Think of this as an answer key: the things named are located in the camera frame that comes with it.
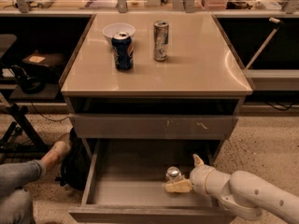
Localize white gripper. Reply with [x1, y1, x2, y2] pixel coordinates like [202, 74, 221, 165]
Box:
[164, 154, 232, 200]

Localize orange soda can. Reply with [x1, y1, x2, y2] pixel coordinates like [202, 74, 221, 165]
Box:
[165, 166, 182, 182]

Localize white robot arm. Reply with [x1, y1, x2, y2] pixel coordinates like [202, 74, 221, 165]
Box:
[164, 154, 299, 224]

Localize open middle drawer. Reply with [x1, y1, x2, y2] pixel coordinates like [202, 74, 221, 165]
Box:
[69, 139, 235, 224]

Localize grey upper drawer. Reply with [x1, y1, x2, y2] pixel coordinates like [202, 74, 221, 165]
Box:
[69, 113, 238, 140]

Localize blue Pepsi can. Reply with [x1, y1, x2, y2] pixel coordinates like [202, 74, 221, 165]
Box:
[111, 32, 134, 71]

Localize tall silver energy can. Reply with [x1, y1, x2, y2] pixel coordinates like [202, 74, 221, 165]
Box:
[153, 21, 169, 62]

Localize grey cabinet with beige top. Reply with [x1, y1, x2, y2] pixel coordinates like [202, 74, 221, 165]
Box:
[62, 12, 252, 141]

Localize black backpack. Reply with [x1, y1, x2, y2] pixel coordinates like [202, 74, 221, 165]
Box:
[56, 130, 91, 190]

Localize beige shoe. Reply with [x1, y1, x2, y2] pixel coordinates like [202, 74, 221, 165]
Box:
[41, 133, 72, 171]

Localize white bowl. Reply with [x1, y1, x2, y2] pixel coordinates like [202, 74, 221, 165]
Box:
[102, 23, 135, 44]

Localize person's leg in jeans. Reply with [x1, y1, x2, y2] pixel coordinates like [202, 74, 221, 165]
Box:
[0, 160, 46, 224]

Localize black headphones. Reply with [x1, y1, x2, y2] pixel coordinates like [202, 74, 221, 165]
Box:
[11, 65, 46, 94]

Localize black folding stand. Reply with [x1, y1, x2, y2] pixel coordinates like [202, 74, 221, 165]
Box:
[0, 93, 49, 163]

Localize dark box with label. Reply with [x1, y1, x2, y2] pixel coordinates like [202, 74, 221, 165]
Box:
[22, 52, 67, 75]

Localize white stick with handle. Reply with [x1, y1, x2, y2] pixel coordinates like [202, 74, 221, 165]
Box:
[245, 17, 284, 70]

